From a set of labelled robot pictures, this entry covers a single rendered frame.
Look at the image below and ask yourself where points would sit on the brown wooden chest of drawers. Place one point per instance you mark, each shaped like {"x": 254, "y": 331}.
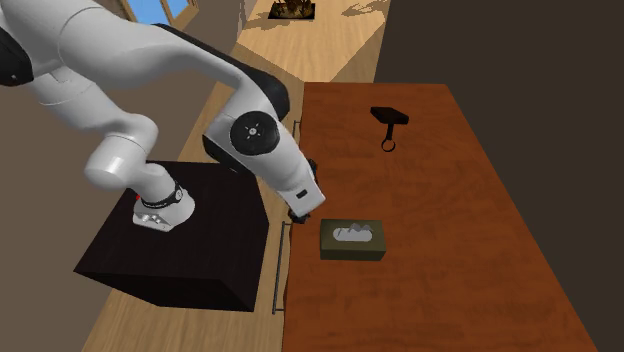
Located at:
{"x": 429, "y": 219}

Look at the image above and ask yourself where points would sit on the dark tray with brown plant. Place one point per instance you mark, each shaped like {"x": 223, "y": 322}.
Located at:
{"x": 292, "y": 8}

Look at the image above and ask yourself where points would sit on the black robot stand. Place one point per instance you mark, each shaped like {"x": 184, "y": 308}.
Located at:
{"x": 195, "y": 244}

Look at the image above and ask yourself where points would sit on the window with wooden frame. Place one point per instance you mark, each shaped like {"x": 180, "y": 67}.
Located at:
{"x": 156, "y": 10}

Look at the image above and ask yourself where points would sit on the olive green tissue box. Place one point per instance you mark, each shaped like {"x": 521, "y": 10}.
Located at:
{"x": 353, "y": 246}

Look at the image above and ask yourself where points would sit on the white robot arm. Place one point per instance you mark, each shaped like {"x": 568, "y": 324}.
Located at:
{"x": 122, "y": 58}

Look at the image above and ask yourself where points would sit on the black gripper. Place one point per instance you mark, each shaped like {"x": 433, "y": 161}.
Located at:
{"x": 300, "y": 217}

